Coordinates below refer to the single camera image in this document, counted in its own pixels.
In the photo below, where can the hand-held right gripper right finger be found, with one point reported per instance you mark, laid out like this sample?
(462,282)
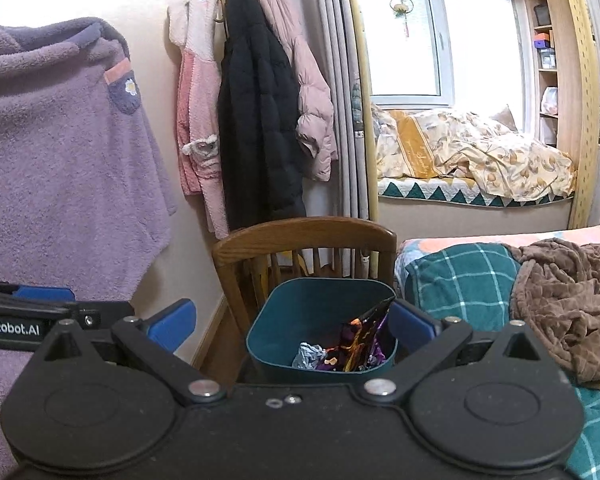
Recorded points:
(415,322)

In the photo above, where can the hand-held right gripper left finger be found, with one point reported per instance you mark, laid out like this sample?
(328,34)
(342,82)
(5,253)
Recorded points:
(172,325)

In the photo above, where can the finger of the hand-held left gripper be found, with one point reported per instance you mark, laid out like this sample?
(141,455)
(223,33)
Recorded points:
(97,312)
(45,293)

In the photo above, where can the purple snack bag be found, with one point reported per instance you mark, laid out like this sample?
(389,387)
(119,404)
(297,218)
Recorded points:
(357,345)

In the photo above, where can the grey wrapper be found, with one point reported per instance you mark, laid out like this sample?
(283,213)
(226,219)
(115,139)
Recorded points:
(307,355)

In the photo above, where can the teal plastic bin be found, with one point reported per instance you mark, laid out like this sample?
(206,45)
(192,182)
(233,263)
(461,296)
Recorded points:
(300,310)

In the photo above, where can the teal plaid blanket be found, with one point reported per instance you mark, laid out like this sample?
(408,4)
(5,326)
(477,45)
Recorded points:
(460,285)

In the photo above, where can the triangle pattern mat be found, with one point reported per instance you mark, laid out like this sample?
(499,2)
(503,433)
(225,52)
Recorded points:
(430,191)

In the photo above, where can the purple fleece robe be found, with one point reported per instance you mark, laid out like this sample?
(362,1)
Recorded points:
(70,160)

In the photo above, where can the wooden chair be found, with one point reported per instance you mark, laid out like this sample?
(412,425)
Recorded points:
(300,232)

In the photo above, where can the brown fleece blanket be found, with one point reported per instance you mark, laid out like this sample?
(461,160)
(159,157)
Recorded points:
(570,300)

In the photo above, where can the orange pillow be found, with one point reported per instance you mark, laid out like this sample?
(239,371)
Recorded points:
(415,150)

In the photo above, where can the pink printed bed sheet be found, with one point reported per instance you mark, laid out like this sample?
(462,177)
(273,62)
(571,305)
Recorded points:
(570,234)

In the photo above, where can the floral yellow duvet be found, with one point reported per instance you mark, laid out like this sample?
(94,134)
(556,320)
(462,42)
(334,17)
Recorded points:
(505,160)

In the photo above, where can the black puffer coat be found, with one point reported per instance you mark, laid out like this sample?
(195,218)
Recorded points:
(260,135)

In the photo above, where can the pink fleece robe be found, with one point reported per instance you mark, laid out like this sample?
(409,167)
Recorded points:
(197,110)

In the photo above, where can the pink puffer jacket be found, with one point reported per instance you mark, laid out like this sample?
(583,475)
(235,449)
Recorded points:
(312,110)

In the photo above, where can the window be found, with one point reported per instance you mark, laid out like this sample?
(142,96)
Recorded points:
(480,50)

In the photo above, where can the hanging window ornament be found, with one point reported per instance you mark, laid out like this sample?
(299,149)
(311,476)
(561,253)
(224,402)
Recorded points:
(401,7)

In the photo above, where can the yellow wooden post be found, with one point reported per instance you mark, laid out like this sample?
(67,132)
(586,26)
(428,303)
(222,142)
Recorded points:
(362,135)

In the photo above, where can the yellow perforated post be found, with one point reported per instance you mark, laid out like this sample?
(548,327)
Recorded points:
(585,110)

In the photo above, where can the wooden wall shelf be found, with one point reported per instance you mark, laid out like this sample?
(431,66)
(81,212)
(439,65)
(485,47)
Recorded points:
(545,60)

